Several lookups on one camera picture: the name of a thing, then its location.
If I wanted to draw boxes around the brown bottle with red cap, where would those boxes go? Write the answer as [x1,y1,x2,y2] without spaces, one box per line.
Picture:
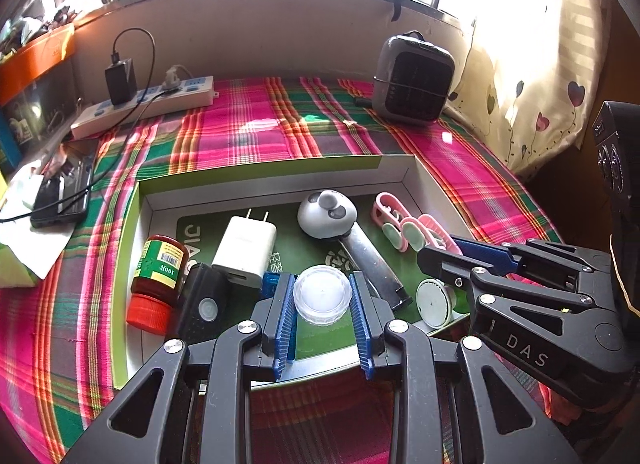
[126,235,190,334]

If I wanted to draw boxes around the clear glass case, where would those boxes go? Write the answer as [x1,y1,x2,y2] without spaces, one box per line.
[0,64,77,171]

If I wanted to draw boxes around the shallow green cardboard box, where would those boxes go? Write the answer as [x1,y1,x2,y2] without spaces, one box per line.
[111,155,481,391]

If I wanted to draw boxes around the plaid blanket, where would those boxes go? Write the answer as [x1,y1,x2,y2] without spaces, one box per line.
[0,76,561,464]

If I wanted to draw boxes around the cream curtain with hearts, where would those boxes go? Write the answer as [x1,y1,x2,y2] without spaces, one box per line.
[450,0,613,177]

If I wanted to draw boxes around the clear round jar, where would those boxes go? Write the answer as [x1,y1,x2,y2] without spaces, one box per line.
[292,265,353,327]

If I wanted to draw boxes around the white round lid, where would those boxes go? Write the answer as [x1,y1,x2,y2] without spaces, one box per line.
[416,278,460,329]

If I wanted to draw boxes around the orange box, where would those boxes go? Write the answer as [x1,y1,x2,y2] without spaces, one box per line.
[0,24,76,105]

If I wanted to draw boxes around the black charger cable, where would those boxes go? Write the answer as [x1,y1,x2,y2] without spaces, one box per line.
[0,28,173,223]

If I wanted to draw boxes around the white tissue paper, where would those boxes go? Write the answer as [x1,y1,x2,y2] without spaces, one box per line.
[0,159,73,280]

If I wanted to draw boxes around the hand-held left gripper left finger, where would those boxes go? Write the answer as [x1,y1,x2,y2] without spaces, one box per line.
[60,273,298,464]

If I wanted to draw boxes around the white charger adapter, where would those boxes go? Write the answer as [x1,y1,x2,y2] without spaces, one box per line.
[212,209,277,290]

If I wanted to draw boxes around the pink plastic clip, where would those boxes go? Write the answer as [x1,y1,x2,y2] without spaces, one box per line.
[402,214,461,253]
[371,192,409,252]

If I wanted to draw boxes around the black smartphone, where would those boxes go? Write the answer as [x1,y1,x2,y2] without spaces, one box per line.
[30,139,101,229]

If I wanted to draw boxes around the grey panda face gadget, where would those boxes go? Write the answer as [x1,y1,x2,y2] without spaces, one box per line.
[297,189,358,240]

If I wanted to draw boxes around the black bike light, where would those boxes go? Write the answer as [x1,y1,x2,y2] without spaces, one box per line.
[172,264,232,345]

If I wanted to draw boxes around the grey portable heater fan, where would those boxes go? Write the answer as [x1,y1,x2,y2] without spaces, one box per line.
[372,33,457,126]

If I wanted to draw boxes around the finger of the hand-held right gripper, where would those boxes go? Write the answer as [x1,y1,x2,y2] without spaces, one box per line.
[416,244,617,327]
[449,235,615,296]

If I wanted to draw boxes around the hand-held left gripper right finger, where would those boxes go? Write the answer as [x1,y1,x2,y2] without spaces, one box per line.
[346,271,581,464]

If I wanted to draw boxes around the black plug-in charger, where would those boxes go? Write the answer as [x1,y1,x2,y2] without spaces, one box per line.
[104,58,137,106]

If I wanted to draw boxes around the grey plug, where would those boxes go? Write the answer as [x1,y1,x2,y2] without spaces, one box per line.
[162,65,189,90]

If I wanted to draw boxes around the white power strip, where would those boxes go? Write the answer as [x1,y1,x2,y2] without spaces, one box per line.
[70,75,216,140]

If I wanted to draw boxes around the silver black rectangular lighter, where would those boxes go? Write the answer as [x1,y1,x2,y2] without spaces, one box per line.
[340,231,413,310]

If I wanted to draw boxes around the green tissue pack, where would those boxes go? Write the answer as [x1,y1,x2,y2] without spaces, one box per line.
[0,243,38,288]

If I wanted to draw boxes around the blue transparent plastic case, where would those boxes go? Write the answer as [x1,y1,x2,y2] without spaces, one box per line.
[261,271,286,302]

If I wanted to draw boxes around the black strap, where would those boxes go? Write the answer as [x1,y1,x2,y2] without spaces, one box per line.
[390,0,424,23]

